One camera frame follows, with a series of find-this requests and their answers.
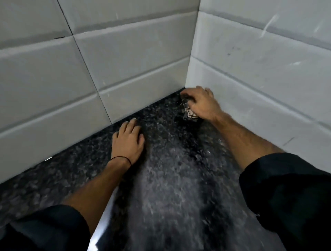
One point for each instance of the black wrist band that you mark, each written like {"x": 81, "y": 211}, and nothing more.
{"x": 121, "y": 157}

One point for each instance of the dark patterned cleaning cloth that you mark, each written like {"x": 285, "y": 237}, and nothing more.
{"x": 188, "y": 112}

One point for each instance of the person's right forearm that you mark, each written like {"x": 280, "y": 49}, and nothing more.
{"x": 244, "y": 141}

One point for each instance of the person's left thumb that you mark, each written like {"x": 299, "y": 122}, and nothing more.
{"x": 141, "y": 141}

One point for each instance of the black right sleeve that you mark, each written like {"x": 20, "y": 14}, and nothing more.
{"x": 289, "y": 199}

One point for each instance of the person's left forearm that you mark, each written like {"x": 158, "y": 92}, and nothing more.
{"x": 99, "y": 186}

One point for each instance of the person's left middle finger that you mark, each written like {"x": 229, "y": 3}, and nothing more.
{"x": 132, "y": 124}

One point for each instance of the person's left hand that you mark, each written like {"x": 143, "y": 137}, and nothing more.
{"x": 127, "y": 146}

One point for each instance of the person's right hand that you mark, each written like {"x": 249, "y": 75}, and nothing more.
{"x": 204, "y": 104}

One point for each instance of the black sleeve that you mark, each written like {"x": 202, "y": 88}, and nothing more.
{"x": 289, "y": 199}
{"x": 44, "y": 230}

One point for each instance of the person's right fingers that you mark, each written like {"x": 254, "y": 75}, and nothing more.
{"x": 195, "y": 91}

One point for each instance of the black left sleeve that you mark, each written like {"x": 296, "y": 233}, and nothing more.
{"x": 44, "y": 230}

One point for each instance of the person's left little finger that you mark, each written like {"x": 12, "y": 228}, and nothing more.
{"x": 115, "y": 135}

